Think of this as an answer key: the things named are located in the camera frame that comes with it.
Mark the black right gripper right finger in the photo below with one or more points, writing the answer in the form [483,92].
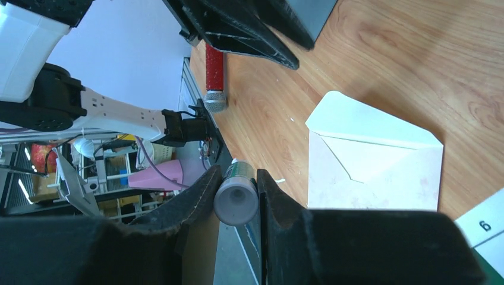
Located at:
[302,246]

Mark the grey envelope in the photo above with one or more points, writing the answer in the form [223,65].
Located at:
[312,14]

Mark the green white glue stick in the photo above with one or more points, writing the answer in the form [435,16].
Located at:
[236,201]

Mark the red microphone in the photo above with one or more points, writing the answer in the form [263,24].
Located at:
[215,99]

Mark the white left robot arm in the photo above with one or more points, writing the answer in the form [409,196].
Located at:
[43,97]

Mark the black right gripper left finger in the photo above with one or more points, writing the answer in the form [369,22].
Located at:
[174,244]

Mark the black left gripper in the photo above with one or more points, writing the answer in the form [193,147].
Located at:
[231,27]

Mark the cream pink envelope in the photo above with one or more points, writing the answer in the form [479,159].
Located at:
[360,157]

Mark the green white chessboard mat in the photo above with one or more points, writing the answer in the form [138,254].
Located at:
[482,227]

